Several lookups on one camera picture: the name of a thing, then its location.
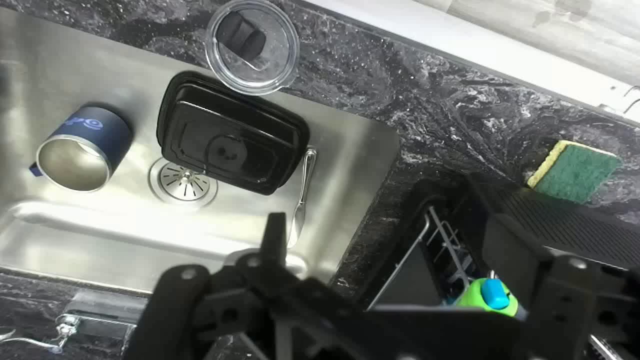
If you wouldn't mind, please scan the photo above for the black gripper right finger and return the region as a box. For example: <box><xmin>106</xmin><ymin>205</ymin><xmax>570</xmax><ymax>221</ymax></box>
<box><xmin>479</xmin><ymin>214</ymin><xmax>640</xmax><ymax>360</ymax></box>

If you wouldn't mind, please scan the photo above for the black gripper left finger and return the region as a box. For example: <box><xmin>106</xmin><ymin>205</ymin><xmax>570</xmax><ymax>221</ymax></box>
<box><xmin>121</xmin><ymin>211</ymin><xmax>376</xmax><ymax>360</ymax></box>

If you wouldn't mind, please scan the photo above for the clear lid black slider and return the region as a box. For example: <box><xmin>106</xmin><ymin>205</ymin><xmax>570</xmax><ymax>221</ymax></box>
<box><xmin>201</xmin><ymin>0</ymin><xmax>301</xmax><ymax>98</ymax></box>

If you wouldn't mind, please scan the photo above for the black plastic food container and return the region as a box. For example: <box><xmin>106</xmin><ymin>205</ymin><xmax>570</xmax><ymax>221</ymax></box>
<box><xmin>154</xmin><ymin>70</ymin><xmax>312</xmax><ymax>196</ymax></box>

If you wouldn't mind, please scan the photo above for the black ribbed dish rack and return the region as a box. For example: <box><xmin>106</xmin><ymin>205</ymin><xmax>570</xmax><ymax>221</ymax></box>
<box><xmin>357</xmin><ymin>176</ymin><xmax>640</xmax><ymax>315</ymax></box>

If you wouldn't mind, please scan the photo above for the stainless steel sink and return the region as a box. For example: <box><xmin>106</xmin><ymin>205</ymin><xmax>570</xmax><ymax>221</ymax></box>
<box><xmin>0</xmin><ymin>6</ymin><xmax>401</xmax><ymax>295</ymax></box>

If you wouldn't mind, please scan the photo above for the dark blue steel thermos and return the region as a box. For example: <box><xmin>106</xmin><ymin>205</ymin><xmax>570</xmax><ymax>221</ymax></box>
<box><xmin>27</xmin><ymin>102</ymin><xmax>136</xmax><ymax>193</ymax></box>

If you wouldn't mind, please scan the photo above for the steel sink drain strainer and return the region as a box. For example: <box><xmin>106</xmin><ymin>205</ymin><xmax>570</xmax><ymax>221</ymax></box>
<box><xmin>145</xmin><ymin>155</ymin><xmax>219</xmax><ymax>208</ymax></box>

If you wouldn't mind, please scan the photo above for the yellow green sponge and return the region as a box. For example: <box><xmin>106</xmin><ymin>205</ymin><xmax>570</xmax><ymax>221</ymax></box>
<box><xmin>526</xmin><ymin>138</ymin><xmax>624</xmax><ymax>205</ymax></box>

